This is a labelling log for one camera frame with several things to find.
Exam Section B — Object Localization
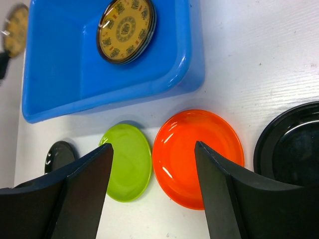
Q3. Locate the blue plastic bin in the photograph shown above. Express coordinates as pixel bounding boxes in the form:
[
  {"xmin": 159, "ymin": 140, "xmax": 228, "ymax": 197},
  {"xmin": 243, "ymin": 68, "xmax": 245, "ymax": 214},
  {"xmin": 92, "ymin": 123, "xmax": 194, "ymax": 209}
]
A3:
[{"xmin": 22, "ymin": 0, "xmax": 205, "ymax": 123}]

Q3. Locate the green plate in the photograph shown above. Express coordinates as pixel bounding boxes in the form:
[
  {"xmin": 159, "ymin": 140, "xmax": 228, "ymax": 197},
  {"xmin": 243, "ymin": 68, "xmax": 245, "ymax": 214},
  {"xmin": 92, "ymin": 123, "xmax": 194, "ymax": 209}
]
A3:
[{"xmin": 99, "ymin": 123, "xmax": 153, "ymax": 203}]

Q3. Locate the black plate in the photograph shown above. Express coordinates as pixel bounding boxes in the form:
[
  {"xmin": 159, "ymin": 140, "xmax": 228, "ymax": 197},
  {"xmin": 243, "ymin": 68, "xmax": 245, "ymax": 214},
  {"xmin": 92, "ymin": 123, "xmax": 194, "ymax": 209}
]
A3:
[
  {"xmin": 44, "ymin": 140, "xmax": 78, "ymax": 174},
  {"xmin": 253, "ymin": 101, "xmax": 319, "ymax": 186}
]

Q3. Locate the yellow patterned plate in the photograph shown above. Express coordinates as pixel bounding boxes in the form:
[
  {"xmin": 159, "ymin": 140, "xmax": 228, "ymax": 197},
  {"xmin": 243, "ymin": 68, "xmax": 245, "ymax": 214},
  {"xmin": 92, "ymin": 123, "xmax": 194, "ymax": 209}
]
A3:
[
  {"xmin": 1, "ymin": 3, "xmax": 29, "ymax": 58},
  {"xmin": 96, "ymin": 0, "xmax": 157, "ymax": 65}
]

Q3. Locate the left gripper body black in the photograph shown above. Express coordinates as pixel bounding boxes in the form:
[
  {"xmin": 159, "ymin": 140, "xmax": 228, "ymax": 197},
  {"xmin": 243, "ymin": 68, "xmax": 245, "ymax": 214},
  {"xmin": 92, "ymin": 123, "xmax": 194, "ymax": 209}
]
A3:
[{"xmin": 0, "ymin": 50, "xmax": 10, "ymax": 84}]

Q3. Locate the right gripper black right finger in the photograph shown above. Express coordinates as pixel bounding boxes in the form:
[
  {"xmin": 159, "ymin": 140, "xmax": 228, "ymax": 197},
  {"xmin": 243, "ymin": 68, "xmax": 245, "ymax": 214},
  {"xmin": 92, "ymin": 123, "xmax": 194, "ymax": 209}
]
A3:
[{"xmin": 194, "ymin": 141, "xmax": 319, "ymax": 239}]

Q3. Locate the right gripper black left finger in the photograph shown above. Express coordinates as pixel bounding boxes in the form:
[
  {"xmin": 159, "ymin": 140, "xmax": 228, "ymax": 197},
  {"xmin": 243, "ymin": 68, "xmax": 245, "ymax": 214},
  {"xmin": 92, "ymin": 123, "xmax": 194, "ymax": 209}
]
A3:
[{"xmin": 0, "ymin": 143, "xmax": 114, "ymax": 239}]

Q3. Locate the orange plate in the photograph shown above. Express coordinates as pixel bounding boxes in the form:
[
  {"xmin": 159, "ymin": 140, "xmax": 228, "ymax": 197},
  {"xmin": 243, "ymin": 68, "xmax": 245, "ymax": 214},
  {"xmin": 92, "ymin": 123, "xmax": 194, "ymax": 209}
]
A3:
[{"xmin": 153, "ymin": 109, "xmax": 245, "ymax": 210}]

